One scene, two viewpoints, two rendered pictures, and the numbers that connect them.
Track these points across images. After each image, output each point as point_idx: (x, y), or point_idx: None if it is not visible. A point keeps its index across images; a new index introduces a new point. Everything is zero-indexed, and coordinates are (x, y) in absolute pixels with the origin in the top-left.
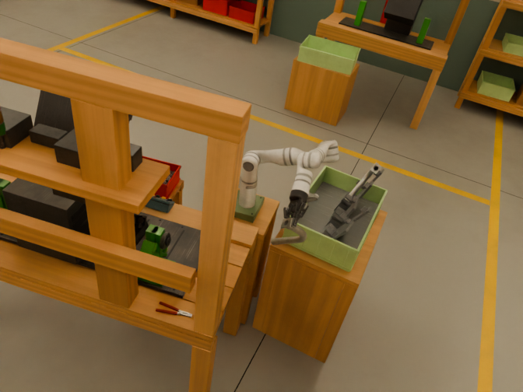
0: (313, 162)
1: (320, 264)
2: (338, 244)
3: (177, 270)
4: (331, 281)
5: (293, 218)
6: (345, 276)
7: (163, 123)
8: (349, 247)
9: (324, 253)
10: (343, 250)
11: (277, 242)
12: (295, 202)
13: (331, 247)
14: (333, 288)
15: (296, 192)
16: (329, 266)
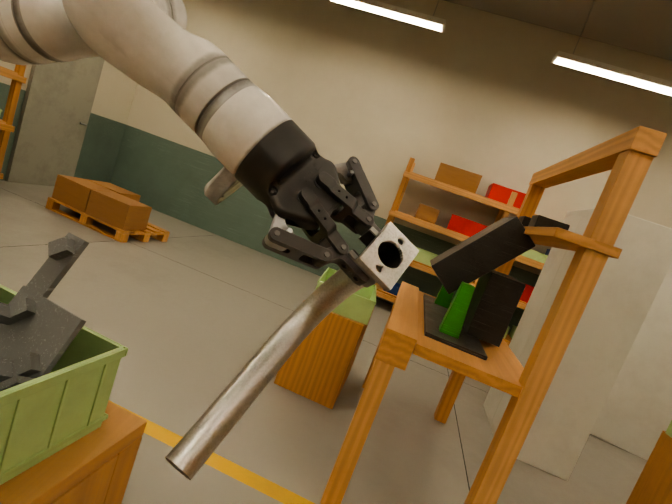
0: (184, 13)
1: (41, 480)
2: (81, 371)
3: None
4: (86, 488)
5: (373, 227)
6: (114, 436)
7: None
8: (107, 357)
9: (31, 445)
10: (91, 379)
11: (222, 435)
12: (323, 174)
13: (57, 400)
14: (90, 499)
15: (300, 132)
16: (62, 460)
